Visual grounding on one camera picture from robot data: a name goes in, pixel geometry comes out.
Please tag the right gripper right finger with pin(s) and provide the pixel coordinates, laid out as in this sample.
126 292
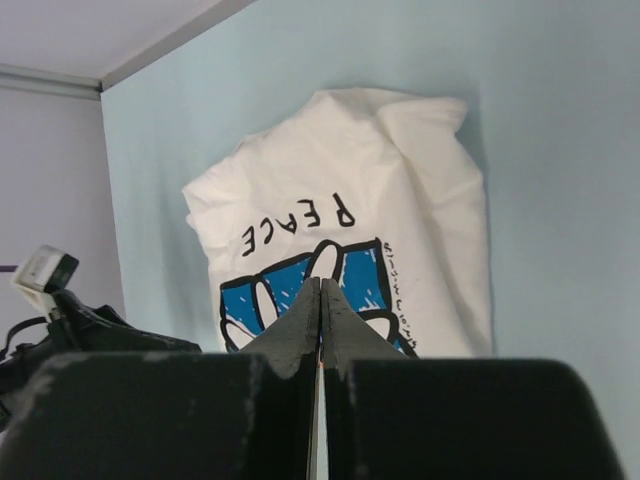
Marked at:
390 416

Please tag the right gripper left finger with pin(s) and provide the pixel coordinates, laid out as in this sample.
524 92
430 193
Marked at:
170 415

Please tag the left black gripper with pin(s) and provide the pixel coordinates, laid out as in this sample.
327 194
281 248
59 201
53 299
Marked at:
76 327

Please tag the white daisy print t-shirt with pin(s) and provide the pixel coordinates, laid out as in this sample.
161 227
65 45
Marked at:
370 188

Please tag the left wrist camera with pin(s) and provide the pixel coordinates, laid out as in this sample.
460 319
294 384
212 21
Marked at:
46 271

